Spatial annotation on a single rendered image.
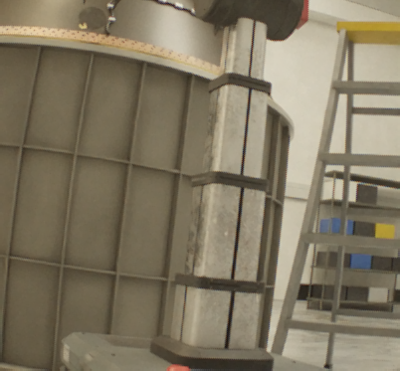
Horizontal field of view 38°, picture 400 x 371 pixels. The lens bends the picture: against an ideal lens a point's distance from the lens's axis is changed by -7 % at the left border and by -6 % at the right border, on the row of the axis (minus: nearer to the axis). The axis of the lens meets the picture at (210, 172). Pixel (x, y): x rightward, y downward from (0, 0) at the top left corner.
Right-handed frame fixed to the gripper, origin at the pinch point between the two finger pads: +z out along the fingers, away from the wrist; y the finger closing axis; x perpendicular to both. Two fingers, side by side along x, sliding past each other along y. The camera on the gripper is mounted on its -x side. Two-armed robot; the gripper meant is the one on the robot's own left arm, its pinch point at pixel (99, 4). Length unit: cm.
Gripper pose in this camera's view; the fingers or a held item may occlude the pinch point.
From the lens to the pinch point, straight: 193.4
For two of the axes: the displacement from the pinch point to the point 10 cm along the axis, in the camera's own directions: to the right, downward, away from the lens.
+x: 3.0, 4.1, -8.6
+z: -3.0, 9.0, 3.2
